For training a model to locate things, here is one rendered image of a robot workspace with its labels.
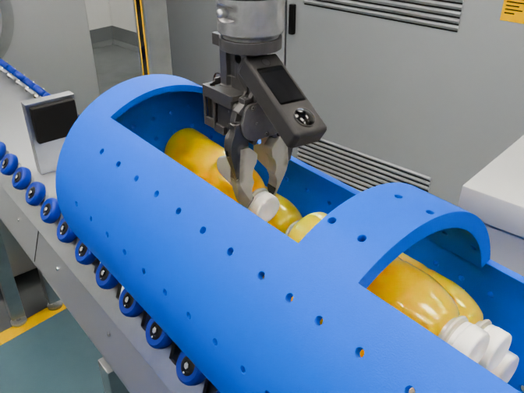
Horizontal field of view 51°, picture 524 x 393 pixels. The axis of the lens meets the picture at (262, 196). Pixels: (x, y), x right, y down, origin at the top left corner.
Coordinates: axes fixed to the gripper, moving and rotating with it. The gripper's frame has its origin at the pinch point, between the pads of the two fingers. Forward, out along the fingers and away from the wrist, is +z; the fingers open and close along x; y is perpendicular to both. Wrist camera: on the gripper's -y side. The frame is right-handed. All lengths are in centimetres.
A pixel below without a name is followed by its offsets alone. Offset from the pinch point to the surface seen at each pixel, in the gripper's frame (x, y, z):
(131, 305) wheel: 16.2, 8.3, 15.0
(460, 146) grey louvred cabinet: -128, 45, 47
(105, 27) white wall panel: -187, 472, 92
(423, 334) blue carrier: 13.1, -32.9, -9.3
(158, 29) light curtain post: -27, 73, -4
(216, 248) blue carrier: 16.2, -13.4, -6.7
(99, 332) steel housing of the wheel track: 18.5, 16.8, 25.1
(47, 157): 8, 60, 15
